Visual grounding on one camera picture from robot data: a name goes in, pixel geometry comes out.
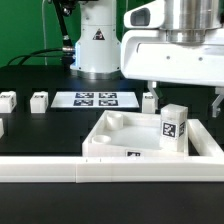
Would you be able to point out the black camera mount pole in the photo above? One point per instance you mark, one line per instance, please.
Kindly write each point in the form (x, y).
(64, 8)

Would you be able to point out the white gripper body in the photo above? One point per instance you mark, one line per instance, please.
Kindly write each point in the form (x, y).
(146, 55)

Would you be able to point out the white marker plate with tags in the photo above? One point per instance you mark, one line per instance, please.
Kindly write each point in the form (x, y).
(95, 100)

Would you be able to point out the white L-shaped obstacle fence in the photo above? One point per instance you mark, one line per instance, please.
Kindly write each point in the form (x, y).
(207, 165)

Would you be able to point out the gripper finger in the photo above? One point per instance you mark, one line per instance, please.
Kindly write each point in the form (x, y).
(151, 87)
(219, 91)

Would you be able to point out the white square table top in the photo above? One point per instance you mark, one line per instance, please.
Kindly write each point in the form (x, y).
(127, 134)

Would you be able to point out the white block at left edge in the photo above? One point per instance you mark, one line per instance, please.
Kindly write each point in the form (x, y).
(1, 128)

